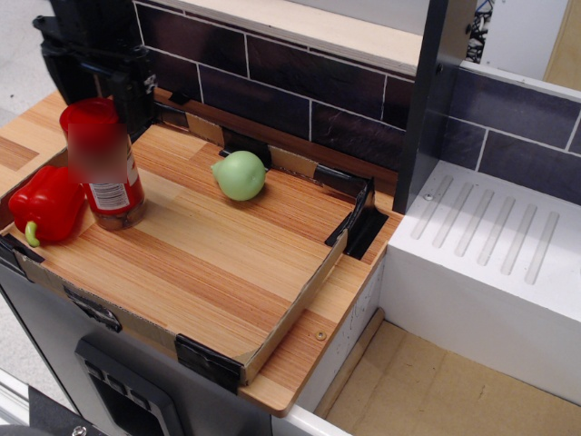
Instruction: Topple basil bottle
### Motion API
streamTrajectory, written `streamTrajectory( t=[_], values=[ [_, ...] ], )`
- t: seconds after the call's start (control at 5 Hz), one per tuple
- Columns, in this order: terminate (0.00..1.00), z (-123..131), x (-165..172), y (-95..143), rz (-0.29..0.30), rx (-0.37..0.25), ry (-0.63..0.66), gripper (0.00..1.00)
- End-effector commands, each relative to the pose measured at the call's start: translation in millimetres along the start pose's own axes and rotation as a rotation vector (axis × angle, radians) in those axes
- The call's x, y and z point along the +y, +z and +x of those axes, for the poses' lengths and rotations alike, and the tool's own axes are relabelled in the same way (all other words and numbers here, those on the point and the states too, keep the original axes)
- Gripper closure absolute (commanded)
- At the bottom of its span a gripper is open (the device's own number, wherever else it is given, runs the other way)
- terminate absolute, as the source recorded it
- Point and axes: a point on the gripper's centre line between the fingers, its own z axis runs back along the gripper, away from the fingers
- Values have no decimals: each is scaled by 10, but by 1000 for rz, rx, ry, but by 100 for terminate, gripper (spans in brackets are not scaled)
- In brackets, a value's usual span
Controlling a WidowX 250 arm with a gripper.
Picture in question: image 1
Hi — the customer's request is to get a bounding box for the red bell pepper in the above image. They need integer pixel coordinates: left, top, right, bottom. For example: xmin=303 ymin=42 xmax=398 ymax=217
xmin=8 ymin=165 xmax=85 ymax=247

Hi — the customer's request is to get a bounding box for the taped cardboard fence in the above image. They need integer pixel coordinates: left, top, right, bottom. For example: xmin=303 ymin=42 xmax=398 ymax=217
xmin=0 ymin=93 xmax=390 ymax=395

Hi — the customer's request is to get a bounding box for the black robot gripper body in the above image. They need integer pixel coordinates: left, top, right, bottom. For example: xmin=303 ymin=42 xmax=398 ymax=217
xmin=33 ymin=1 xmax=152 ymax=81

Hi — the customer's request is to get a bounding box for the red-lidded spice bottle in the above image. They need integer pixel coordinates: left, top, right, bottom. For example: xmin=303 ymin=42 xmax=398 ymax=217
xmin=59 ymin=97 xmax=145 ymax=231

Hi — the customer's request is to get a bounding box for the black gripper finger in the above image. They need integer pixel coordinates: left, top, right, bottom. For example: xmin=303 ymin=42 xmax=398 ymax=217
xmin=41 ymin=45 xmax=98 ymax=104
xmin=111 ymin=70 xmax=157 ymax=139

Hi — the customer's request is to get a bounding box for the green onion-shaped vegetable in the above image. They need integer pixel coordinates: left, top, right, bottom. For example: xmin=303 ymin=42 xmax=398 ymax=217
xmin=211 ymin=151 xmax=266 ymax=201

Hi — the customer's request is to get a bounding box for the dark grey vertical post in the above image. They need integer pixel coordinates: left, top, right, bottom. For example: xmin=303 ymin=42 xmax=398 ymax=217
xmin=393 ymin=0 xmax=476 ymax=214

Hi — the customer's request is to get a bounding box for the white ridged drainboard sink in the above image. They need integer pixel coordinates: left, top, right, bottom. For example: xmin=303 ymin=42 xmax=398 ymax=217
xmin=379 ymin=162 xmax=580 ymax=402

